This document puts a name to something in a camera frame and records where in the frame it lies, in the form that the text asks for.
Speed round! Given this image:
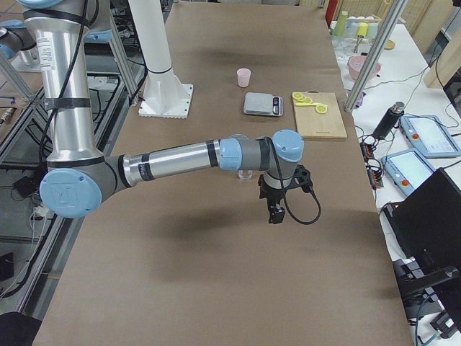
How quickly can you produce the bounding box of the wooden cutting board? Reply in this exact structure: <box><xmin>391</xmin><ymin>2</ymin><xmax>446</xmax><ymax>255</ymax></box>
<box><xmin>292</xmin><ymin>92</ymin><xmax>347</xmax><ymax>140</ymax></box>

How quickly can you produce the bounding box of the second robot arm behind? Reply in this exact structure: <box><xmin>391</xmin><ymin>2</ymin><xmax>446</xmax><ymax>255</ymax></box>
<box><xmin>1</xmin><ymin>19</ymin><xmax>38</xmax><ymax>66</ymax></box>

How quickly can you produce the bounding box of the grey kitchen scale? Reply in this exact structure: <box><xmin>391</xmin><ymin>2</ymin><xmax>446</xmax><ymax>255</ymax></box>
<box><xmin>243</xmin><ymin>92</ymin><xmax>283</xmax><ymax>117</ymax></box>

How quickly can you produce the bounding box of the yellow cup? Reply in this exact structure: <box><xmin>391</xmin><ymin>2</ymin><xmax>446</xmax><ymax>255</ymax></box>
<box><xmin>357</xmin><ymin>22</ymin><xmax>369</xmax><ymax>38</ymax></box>

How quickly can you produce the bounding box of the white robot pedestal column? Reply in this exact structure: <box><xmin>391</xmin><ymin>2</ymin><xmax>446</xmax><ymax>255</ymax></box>
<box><xmin>129</xmin><ymin>1</ymin><xmax>194</xmax><ymax>119</ymax></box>

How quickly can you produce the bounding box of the green bottle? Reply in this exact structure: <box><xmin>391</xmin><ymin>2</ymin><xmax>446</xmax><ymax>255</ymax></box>
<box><xmin>332</xmin><ymin>11</ymin><xmax>349</xmax><ymax>37</ymax></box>

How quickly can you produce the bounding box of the upper blue teach pendant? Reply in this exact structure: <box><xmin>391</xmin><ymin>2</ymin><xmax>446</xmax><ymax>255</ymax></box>
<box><xmin>400</xmin><ymin>115</ymin><xmax>460</xmax><ymax>159</ymax></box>

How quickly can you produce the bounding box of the black bottle steel cap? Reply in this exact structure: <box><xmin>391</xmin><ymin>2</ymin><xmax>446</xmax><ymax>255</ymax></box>
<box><xmin>372</xmin><ymin>102</ymin><xmax>405</xmax><ymax>140</ymax></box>

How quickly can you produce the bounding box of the pink plastic cup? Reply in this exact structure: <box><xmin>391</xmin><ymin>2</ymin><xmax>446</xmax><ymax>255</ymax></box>
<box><xmin>236</xmin><ymin>68</ymin><xmax>251</xmax><ymax>88</ymax></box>

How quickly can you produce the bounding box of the lower blue teach pendant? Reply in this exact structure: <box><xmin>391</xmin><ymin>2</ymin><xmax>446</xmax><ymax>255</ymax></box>
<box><xmin>381</xmin><ymin>148</ymin><xmax>435</xmax><ymax>196</ymax></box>

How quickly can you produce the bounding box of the aluminium frame post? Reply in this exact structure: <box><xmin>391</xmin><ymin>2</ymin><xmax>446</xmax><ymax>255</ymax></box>
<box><xmin>344</xmin><ymin>0</ymin><xmax>408</xmax><ymax>113</ymax></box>

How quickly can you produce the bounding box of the pink bowl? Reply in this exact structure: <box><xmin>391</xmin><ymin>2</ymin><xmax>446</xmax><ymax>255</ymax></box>
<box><xmin>347</xmin><ymin>55</ymin><xmax>382</xmax><ymax>81</ymax></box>

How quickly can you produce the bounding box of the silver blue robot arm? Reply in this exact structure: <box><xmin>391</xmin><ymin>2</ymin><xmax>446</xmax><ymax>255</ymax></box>
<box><xmin>22</xmin><ymin>1</ymin><xmax>313</xmax><ymax>224</ymax></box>

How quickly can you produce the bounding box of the lemon slice beside knife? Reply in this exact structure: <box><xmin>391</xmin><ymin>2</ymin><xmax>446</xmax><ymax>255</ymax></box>
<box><xmin>315</xmin><ymin>104</ymin><xmax>328</xmax><ymax>114</ymax></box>

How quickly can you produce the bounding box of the yellow plastic knife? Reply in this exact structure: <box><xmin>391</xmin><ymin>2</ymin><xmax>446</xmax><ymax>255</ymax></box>
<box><xmin>295</xmin><ymin>102</ymin><xmax>326</xmax><ymax>107</ymax></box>

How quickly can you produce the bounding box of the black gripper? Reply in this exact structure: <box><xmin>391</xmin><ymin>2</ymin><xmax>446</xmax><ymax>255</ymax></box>
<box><xmin>258</xmin><ymin>164</ymin><xmax>312</xmax><ymax>224</ymax></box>

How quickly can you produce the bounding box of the blue teach pendant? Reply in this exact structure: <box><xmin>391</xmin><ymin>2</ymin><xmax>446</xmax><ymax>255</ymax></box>
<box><xmin>400</xmin><ymin>115</ymin><xmax>460</xmax><ymax>159</ymax></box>
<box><xmin>381</xmin><ymin>148</ymin><xmax>435</xmax><ymax>196</ymax></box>

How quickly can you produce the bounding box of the black power strip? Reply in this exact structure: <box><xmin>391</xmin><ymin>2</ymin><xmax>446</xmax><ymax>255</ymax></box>
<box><xmin>360</xmin><ymin>142</ymin><xmax>384</xmax><ymax>190</ymax></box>

